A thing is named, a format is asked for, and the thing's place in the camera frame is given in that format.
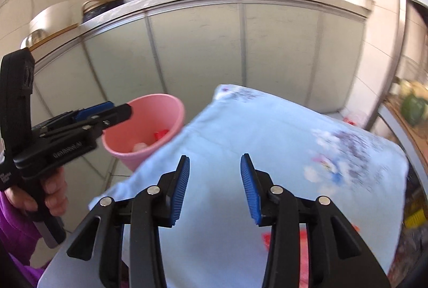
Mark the steel bowl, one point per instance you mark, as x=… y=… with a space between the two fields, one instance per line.
x=33 y=37

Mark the dark blue pot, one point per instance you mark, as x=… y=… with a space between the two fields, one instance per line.
x=102 y=8

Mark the light blue floral cloth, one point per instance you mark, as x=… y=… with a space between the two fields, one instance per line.
x=250 y=127

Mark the white plastic bag red print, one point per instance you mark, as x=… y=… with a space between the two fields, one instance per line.
x=354 y=119

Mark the small white scrap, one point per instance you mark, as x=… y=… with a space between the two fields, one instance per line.
x=140 y=146

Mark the pink plastic bucket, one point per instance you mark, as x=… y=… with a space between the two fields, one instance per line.
x=143 y=127

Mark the stainless steel shelf rack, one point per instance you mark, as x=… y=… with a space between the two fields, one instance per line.
x=399 y=23

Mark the person's left forearm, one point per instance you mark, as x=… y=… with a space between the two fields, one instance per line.
x=16 y=234

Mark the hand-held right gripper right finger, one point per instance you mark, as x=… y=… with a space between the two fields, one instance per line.
x=249 y=189

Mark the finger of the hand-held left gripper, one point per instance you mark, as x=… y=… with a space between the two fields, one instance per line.
x=95 y=110
x=117 y=114

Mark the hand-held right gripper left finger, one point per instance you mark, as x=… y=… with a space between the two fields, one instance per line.
x=180 y=189

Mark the green round squash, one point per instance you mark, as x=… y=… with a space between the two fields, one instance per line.
x=413 y=110

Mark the small red scrap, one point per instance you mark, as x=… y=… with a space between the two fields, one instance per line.
x=161 y=134

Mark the pale napa cabbage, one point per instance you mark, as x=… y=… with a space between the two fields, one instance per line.
x=409 y=87

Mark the person's left hand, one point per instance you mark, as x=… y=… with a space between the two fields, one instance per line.
x=57 y=194

